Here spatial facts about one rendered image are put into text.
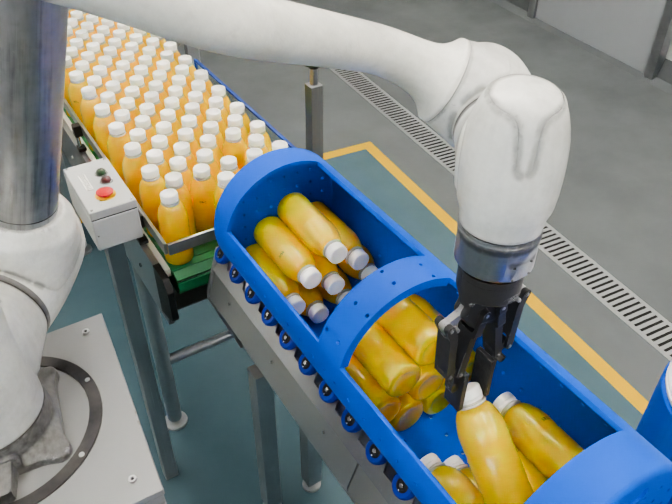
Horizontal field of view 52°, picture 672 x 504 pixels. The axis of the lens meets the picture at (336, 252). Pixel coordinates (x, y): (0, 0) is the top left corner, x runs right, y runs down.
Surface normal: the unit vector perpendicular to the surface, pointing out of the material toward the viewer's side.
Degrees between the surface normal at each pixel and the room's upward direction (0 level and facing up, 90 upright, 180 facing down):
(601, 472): 7
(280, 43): 100
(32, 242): 63
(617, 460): 6
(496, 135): 76
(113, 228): 90
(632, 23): 90
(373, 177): 0
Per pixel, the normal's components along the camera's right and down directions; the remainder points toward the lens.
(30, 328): 0.99, -0.11
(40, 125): 0.65, 0.65
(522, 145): -0.07, 0.43
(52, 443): 0.18, -0.68
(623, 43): -0.89, 0.28
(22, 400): 0.97, 0.16
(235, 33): 0.48, 0.59
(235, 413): 0.01, -0.77
